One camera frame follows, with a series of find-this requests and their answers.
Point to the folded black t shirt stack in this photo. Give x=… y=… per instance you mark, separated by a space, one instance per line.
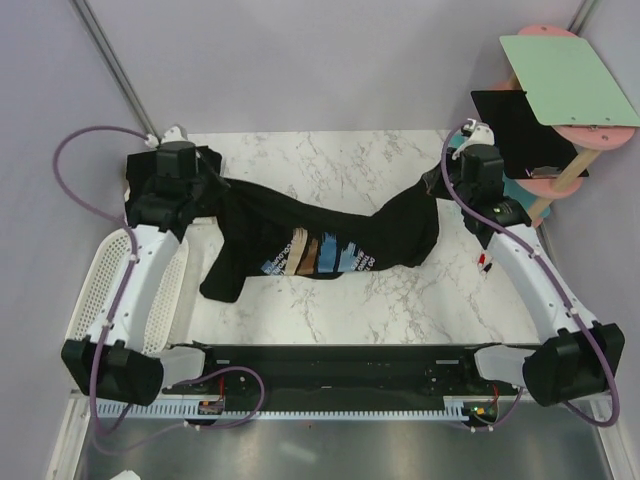
x=141 y=166

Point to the light blue cable duct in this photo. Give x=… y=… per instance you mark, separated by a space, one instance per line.
x=192 y=408

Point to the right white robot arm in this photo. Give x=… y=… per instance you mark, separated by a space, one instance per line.
x=577 y=355

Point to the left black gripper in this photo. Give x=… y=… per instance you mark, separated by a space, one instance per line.
x=217 y=188

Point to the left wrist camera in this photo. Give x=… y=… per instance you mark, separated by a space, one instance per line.
x=176 y=160

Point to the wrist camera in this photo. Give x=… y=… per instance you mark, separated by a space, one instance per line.
x=176 y=160
x=481 y=164

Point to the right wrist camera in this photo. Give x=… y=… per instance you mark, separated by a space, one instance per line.
x=481 y=164

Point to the aluminium frame rail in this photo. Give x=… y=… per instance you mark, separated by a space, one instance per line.
x=109 y=57

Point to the teal mat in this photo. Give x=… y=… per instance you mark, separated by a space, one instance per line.
x=525 y=193

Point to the black clipboard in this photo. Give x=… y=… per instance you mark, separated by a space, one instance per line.
x=528 y=148

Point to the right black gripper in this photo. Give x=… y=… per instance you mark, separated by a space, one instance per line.
x=443 y=194

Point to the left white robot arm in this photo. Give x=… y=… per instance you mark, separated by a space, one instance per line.
x=116 y=373

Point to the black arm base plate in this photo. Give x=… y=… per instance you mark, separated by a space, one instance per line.
x=440 y=370

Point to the green clipboard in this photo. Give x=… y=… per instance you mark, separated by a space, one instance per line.
x=566 y=83

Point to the white perforated laundry basket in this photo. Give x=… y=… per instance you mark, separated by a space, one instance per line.
x=144 y=317

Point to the black printed t shirt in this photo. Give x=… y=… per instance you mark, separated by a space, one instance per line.
x=267 y=233

